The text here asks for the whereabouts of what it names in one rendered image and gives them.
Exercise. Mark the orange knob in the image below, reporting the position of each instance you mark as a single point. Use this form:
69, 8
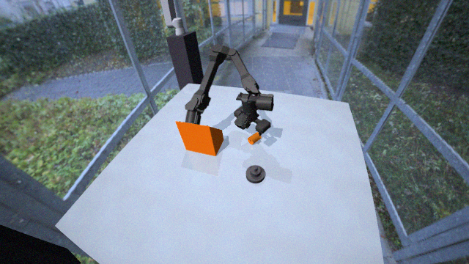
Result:
254, 138

